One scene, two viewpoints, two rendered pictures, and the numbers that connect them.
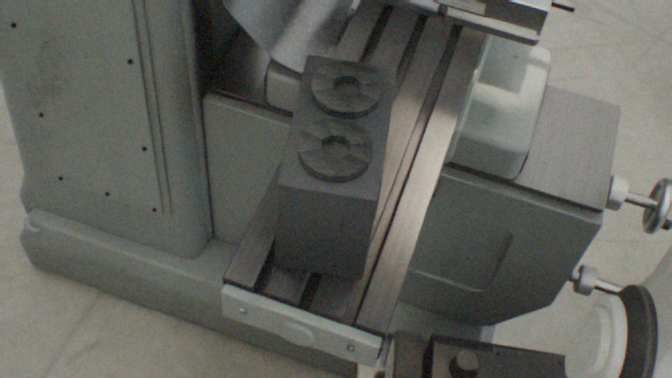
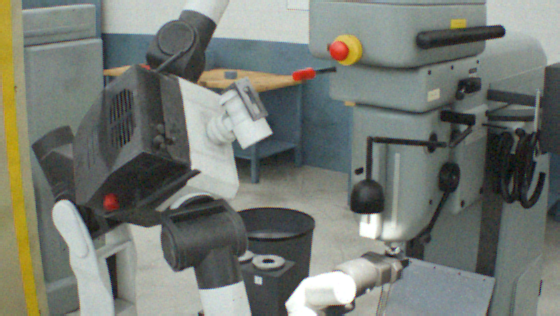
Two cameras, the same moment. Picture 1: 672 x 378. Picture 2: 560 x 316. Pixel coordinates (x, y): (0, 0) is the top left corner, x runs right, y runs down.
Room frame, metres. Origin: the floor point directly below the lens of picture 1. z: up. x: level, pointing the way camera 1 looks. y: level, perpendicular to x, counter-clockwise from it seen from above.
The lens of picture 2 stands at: (1.50, -1.66, 1.92)
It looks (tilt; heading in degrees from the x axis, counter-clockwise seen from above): 15 degrees down; 115
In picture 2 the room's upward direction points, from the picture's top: straight up
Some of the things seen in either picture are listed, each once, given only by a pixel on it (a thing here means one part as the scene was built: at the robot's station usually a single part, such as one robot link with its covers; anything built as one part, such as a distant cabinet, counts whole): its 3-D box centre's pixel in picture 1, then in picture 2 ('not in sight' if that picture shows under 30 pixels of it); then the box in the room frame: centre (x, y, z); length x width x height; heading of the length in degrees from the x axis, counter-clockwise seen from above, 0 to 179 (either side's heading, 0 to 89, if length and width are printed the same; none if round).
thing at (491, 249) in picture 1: (397, 186); not in sight; (1.07, -0.14, 0.43); 0.80 x 0.30 x 0.60; 77
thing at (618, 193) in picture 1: (639, 200); not in sight; (0.97, -0.60, 0.63); 0.16 x 0.12 x 0.12; 77
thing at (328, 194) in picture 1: (335, 165); (253, 289); (0.64, 0.01, 1.03); 0.22 x 0.12 x 0.20; 178
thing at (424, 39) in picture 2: not in sight; (465, 35); (1.23, -0.11, 1.79); 0.45 x 0.04 x 0.04; 77
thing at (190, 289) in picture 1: (280, 228); not in sight; (1.13, 0.13, 0.10); 1.20 x 0.60 x 0.20; 77
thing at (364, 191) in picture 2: not in sight; (367, 194); (1.07, -0.31, 1.46); 0.07 x 0.07 x 0.06
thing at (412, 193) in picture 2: not in sight; (399, 167); (1.08, -0.11, 1.47); 0.21 x 0.19 x 0.32; 167
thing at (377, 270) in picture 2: not in sight; (367, 274); (1.04, -0.20, 1.23); 0.13 x 0.12 x 0.10; 157
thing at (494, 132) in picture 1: (411, 71); not in sight; (1.08, -0.11, 0.79); 0.50 x 0.35 x 0.12; 77
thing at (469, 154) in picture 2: not in sight; (434, 151); (1.12, 0.08, 1.47); 0.24 x 0.19 x 0.26; 167
